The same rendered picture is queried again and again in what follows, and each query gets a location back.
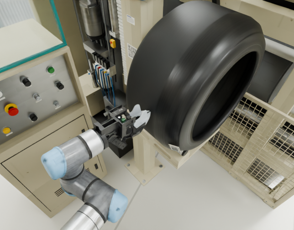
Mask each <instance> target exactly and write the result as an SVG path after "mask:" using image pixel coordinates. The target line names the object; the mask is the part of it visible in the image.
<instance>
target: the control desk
mask: <svg viewBox="0 0 294 230"><path fill-rule="evenodd" d="M92 128H93V124H92V120H91V117H90V114H89V110H88V107H87V104H86V100H85V97H84V93H83V90H82V87H81V84H80V80H79V77H78V74H77V70H76V67H75V64H74V60H73V57H72V54H71V51H70V48H69V47H68V46H64V47H62V48H60V49H57V50H55V51H52V52H50V53H47V54H45V55H42V56H40V57H37V58H35V59H33V60H31V61H28V62H26V63H23V64H21V65H18V66H16V67H13V68H11V69H8V70H6V71H3V72H1V73H0V175H1V176H3V177H4V178H5V179H6V180H7V181H8V182H9V183H11V184H12V185H13V186H14V187H15V188H16V189H17V190H19V191H20V192H21V193H22V194H23V195H24V196H26V197H27V198H28V199H29V200H30V201H31V202H32V203H34V204H35V205H36V206H37V207H38V208H39V209H40V210H41V211H42V212H44V213H45V214H46V215H47V216H48V217H49V218H52V217H53V216H54V215H56V214H57V213H58V212H60V211H61V210H62V209H64V208H65V207H66V206H67V205H69V204H70V203H71V202H73V201H74V200H75V199H76V198H77V197H73V196H69V195H67V194H66V193H65V192H64V190H63V189H62V187H61V184H60V180H59V179H57V180H53V179H51V177H50V176H49V174H48V173H47V171H46V169H45V168H44V166H43V164H42V161H41V157H42V155H43V154H45V153H46V152H48V151H50V150H52V149H53V148H54V147H56V146H59V145H61V144H63V143H65V142H66V141H68V140H70V139H72V138H74V137H76V136H78V135H80V134H82V133H84V132H85V131H87V130H89V129H92ZM84 167H85V169H86V170H87V171H89V172H91V173H92V174H94V175H95V176H97V177H98V178H100V179H102V178H103V177H104V176H106V175H107V174H108V173H107V170H106V167H105V163H104V160H103V157H102V154H101V153H100V154H98V155H96V156H95V157H93V158H91V159H89V160H88V161H86V162H85V163H84Z"/></svg>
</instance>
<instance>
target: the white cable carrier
mask: <svg viewBox="0 0 294 230"><path fill-rule="evenodd" d="M116 2H117V10H118V11H117V13H118V20H119V30H120V31H119V32H120V40H121V48H122V49H121V51H122V52H121V53H122V61H123V62H122V63H123V71H124V81H125V85H127V69H126V54H125V43H124V32H123V22H122V11H121V0H116Z"/></svg>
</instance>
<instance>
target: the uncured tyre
mask: <svg viewBox="0 0 294 230"><path fill-rule="evenodd" d="M265 46H266V42H265V38H264V35H263V31H262V28H261V25H260V24H259V23H258V22H257V21H256V20H254V19H253V18H252V17H250V16H247V15H245V14H242V13H240V12H237V11H234V10H231V9H229V8H226V7H223V6H221V5H218V4H215V3H213V2H210V1H206V0H194V1H189V2H186V3H183V4H181V5H179V6H177V7H176V8H174V9H173V10H171V11H170V12H169V13H168V14H166V15H165V16H164V17H163V18H161V19H160V20H159V21H158V22H157V23H156V24H155V25H154V26H153V27H152V28H151V30H150V31H149V32H148V33H147V35H146V36H145V37H144V39H143V40H142V42H141V44H140V45H139V47H138V49H137V51H136V53H135V55H134V58H133V60H132V63H131V66H130V69H129V73H128V77H127V85H126V103H127V107H128V110H129V112H132V110H133V108H134V106H135V105H140V108H141V111H143V110H149V111H150V112H151V114H150V118H149V120H148V122H147V123H146V125H145V127H144V129H145V130H146V131H147V132H148V133H149V134H150V135H152V136H153V137H154V138H155V139H156V140H157V141H159V142H160V143H161V144H162V145H163V146H164V147H166V148H168V149H170V146H169V144H170V145H173V146H177V147H179V149H180V151H187V150H192V149H194V148H196V147H198V146H199V145H201V144H202V143H203V142H205V141H206V140H207V139H208V138H209V137H211V136H212V135H213V134H214V133H215V132H216V131H217V130H218V129H219V127H220V126H221V125H222V124H223V123H224V122H225V121H226V119H227V118H228V117H229V116H230V114H231V113H232V112H233V110H234V109H235V108H236V106H237V105H238V104H239V102H240V101H241V99H242V98H243V96H244V94H245V93H246V91H247V90H248V88H249V86H250V85H251V83H252V81H253V79H254V77H255V75H256V73H257V71H258V69H259V67H260V64H261V62H262V59H263V56H264V52H265Z"/></svg>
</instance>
